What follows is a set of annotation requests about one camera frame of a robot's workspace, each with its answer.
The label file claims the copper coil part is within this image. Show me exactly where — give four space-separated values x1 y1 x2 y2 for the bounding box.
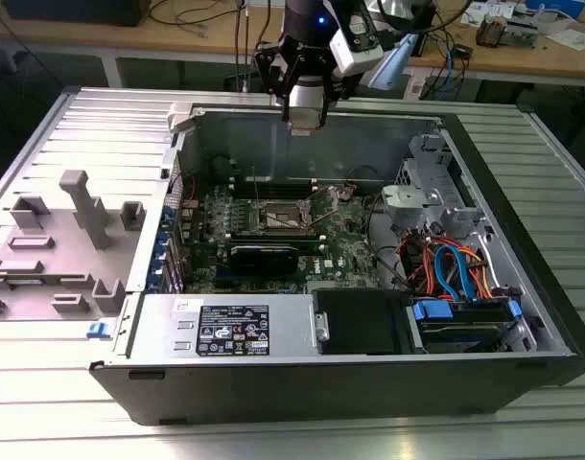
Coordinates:
476 13 505 48

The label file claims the black graphics card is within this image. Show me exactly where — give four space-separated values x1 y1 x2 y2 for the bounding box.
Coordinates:
228 244 301 277

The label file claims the grey bench device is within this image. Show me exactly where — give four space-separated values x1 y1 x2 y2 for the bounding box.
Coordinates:
503 18 549 49

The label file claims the black RAM slot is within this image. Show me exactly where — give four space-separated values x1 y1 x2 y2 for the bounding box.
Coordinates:
230 174 318 186
230 184 318 197

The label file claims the hard disk in blue carrier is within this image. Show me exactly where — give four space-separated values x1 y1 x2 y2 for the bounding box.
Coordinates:
406 295 524 355

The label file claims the grey parts rack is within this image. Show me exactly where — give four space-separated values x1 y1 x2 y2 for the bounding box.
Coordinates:
0 170 148 323

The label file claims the orange wire bundle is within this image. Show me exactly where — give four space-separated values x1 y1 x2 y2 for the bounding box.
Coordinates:
396 229 496 301

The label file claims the large black box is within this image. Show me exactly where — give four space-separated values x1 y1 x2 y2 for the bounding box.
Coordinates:
2 0 152 28

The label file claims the silver drive cage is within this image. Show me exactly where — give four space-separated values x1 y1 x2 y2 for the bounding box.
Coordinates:
396 133 491 242

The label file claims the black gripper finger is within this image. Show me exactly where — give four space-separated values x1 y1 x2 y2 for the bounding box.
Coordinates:
318 47 360 129
253 41 294 125

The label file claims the wooden workbench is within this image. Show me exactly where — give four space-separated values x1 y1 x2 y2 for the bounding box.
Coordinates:
0 0 585 83

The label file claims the blue wire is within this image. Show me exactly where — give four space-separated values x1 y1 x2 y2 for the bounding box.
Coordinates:
434 243 481 303

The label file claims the silver CPU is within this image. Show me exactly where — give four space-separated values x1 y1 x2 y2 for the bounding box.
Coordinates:
289 106 322 136

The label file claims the black open PC case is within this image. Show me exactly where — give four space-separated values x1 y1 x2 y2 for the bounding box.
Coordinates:
88 98 585 427

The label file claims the CPU socket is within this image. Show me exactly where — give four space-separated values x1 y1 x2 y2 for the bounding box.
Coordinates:
257 198 316 237

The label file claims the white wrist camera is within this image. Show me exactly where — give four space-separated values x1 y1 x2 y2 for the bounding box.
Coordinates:
329 12 386 78

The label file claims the silver power supply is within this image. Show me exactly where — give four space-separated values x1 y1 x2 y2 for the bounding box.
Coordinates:
127 292 317 359

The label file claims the green motherboard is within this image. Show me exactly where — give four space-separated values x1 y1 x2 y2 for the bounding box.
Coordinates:
179 181 404 296

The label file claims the black rating label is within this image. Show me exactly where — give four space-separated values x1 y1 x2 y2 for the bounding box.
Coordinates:
199 305 271 358

